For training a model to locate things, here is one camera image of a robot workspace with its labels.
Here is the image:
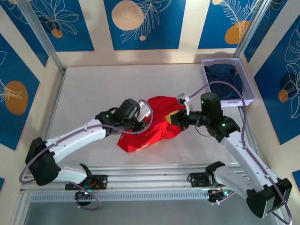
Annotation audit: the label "grey slotted cable duct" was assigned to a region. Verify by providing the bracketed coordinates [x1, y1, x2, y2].
[29, 191, 211, 203]

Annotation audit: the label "blue floral wall panel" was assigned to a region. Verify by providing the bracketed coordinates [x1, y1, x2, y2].
[104, 0, 187, 51]
[254, 21, 300, 146]
[0, 34, 40, 150]
[243, 0, 289, 63]
[30, 0, 95, 53]
[198, 0, 265, 50]
[0, 4, 49, 68]

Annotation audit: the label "dark blue garment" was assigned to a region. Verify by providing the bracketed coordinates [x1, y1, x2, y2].
[203, 63, 244, 100]

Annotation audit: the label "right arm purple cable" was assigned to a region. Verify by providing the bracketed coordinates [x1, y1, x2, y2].
[189, 81, 293, 225]

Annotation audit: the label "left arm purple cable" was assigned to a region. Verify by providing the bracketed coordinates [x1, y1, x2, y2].
[19, 99, 155, 210]

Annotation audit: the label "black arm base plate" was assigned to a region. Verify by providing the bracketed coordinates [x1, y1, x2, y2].
[187, 172, 234, 188]
[65, 174, 108, 191]

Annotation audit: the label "aluminium base frame rails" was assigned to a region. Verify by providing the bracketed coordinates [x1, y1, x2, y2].
[20, 164, 277, 194]

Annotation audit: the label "aluminium frame post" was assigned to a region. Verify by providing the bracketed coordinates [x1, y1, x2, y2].
[16, 0, 68, 73]
[234, 0, 275, 59]

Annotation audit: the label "red t-shirt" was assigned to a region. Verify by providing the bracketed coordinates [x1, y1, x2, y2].
[116, 95, 188, 153]

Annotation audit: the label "lavender plastic basket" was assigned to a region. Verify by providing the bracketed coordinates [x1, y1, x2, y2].
[201, 57, 256, 108]

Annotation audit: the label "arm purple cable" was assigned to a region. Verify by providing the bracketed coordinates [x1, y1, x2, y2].
[189, 81, 293, 225]
[19, 99, 155, 210]

